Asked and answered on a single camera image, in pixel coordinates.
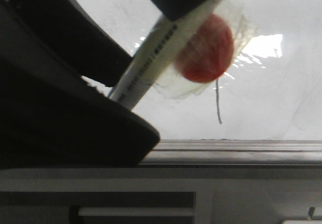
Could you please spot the white slotted panel below whiteboard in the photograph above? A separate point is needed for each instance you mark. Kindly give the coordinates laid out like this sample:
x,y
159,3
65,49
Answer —
x,y
162,195

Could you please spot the red round magnet with tape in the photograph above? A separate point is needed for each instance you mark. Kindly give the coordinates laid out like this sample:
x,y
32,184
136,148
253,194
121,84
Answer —
x,y
208,54

